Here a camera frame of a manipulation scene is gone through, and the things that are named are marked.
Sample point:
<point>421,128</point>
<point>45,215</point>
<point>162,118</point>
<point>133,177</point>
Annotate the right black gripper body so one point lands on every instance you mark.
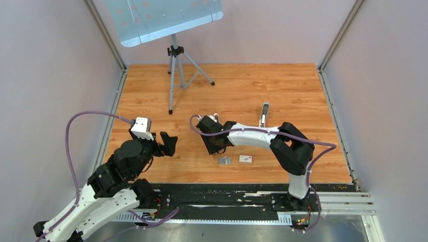
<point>212,146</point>

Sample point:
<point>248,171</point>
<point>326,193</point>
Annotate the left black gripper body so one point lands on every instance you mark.
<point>151,147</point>

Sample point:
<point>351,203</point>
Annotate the grey staple strips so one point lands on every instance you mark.
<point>224,161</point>

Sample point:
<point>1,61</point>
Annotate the white staple box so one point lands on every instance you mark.
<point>245,159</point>

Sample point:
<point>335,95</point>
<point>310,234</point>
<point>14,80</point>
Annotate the white stapler body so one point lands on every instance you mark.
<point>263,115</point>

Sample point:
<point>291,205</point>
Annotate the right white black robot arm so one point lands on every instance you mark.
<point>286,142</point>

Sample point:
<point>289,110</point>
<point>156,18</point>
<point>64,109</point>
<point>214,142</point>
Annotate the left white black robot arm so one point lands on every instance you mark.
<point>114,187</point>

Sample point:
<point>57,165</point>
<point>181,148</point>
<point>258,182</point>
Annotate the grey tripod stand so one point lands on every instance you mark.
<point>176,71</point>

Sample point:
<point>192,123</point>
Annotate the silver perforated music stand tray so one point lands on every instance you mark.
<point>139,22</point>

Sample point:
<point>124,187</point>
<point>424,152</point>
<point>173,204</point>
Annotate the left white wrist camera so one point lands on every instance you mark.
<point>141,128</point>

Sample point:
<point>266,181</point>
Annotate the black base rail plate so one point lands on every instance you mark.
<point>246,203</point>

